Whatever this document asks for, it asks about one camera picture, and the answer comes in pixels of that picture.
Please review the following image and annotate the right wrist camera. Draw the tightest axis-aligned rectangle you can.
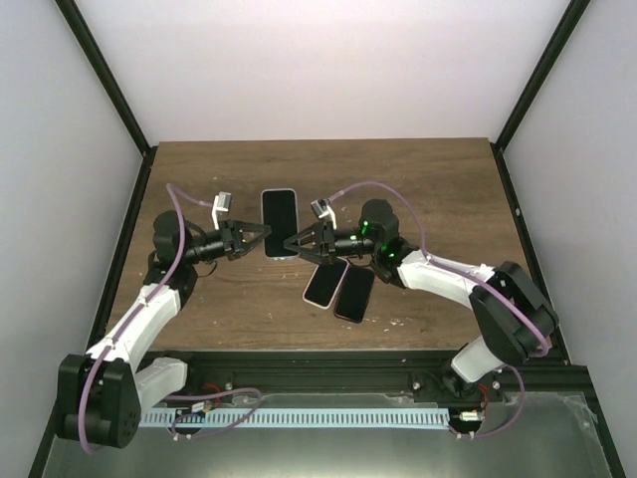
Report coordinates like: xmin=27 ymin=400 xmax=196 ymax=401
xmin=311 ymin=198 xmax=337 ymax=229

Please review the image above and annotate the clear magsafe phone case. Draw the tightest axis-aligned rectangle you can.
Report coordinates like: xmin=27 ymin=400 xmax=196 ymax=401
xmin=260 ymin=188 xmax=301 ymax=261

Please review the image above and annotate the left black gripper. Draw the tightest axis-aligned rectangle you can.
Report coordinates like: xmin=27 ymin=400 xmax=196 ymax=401
xmin=183 ymin=220 xmax=273 ymax=266

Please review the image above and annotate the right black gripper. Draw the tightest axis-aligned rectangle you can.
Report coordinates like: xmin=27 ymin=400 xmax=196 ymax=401
xmin=284 ymin=222 xmax=378 ymax=267

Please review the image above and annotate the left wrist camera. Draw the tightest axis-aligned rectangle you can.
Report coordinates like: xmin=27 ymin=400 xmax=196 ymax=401
xmin=211 ymin=191 xmax=232 ymax=230

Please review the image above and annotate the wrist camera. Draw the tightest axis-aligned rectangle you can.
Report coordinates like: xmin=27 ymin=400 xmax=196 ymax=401
xmin=311 ymin=198 xmax=337 ymax=229
xmin=211 ymin=191 xmax=232 ymax=230

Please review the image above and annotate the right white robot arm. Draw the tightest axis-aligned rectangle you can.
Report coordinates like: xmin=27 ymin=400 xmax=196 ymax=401
xmin=283 ymin=199 xmax=558 ymax=401

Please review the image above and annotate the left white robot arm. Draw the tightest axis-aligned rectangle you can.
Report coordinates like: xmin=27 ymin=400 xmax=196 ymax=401
xmin=55 ymin=210 xmax=271 ymax=452

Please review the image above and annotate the beige phone case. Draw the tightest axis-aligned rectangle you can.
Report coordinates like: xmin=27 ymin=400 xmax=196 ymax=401
xmin=302 ymin=259 xmax=349 ymax=310

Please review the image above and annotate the light blue slotted cable duct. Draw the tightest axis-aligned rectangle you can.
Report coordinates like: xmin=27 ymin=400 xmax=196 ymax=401
xmin=139 ymin=408 xmax=450 ymax=430

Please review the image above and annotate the black phone case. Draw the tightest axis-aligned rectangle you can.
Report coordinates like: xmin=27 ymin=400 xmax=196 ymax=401
xmin=333 ymin=265 xmax=377 ymax=325

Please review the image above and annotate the black aluminium frame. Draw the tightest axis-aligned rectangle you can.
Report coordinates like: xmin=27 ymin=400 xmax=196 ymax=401
xmin=57 ymin=1 xmax=625 ymax=477

